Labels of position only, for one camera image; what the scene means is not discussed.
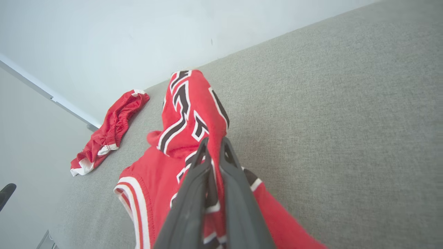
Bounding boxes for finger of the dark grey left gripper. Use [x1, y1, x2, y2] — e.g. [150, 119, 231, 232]
[0, 183, 17, 212]

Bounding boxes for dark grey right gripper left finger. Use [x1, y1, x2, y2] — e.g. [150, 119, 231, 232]
[154, 137, 213, 249]

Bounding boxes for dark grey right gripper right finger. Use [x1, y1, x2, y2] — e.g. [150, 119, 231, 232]
[218, 137, 276, 249]

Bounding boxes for red shorts white stripes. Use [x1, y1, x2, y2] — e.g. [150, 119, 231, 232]
[70, 89, 150, 177]

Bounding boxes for red basketball jersey white trim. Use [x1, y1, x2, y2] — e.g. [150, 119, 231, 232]
[114, 69, 329, 249]

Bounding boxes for white wall baseboard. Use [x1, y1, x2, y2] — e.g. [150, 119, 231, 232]
[0, 54, 102, 129]

